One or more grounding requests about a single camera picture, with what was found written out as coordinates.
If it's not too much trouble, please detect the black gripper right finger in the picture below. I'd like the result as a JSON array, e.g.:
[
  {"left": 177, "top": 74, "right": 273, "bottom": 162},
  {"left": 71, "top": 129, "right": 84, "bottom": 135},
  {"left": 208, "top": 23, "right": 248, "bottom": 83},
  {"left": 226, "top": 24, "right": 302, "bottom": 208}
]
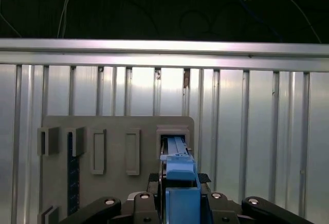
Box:
[{"left": 197, "top": 172, "right": 310, "bottom": 224}]

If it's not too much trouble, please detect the RAM stick in rack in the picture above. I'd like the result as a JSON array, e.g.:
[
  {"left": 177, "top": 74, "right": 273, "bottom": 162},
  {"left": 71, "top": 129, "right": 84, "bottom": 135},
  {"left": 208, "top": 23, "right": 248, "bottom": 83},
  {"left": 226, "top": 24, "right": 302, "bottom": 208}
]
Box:
[{"left": 66, "top": 131, "right": 80, "bottom": 216}]

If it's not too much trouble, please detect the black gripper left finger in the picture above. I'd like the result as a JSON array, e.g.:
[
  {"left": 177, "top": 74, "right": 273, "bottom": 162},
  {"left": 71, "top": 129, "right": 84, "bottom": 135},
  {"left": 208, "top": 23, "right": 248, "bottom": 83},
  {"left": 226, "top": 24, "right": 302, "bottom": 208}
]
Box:
[{"left": 58, "top": 172, "right": 162, "bottom": 224}]

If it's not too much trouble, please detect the hard disk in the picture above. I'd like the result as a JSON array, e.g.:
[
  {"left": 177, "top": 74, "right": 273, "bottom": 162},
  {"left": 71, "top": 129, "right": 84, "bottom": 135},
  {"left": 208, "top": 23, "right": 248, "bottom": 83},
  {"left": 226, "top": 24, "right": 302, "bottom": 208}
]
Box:
[{"left": 158, "top": 135, "right": 214, "bottom": 224}]

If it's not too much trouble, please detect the grey parts rack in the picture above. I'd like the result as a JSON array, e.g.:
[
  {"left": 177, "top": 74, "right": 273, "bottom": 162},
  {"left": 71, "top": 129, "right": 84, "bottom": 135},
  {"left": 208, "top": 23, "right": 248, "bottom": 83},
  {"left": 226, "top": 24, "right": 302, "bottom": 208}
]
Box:
[{"left": 36, "top": 115, "right": 196, "bottom": 224}]

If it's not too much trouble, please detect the white floor cable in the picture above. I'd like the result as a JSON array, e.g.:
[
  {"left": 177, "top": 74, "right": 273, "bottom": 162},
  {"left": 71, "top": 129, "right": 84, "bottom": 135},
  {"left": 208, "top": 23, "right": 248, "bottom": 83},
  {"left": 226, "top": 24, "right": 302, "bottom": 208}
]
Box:
[{"left": 57, "top": 0, "right": 77, "bottom": 39}]

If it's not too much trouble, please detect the blue floor cable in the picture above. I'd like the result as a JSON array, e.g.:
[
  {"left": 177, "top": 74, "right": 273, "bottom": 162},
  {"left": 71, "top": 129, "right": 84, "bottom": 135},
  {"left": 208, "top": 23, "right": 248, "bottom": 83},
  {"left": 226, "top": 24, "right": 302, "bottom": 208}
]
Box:
[{"left": 230, "top": 0, "right": 285, "bottom": 43}]

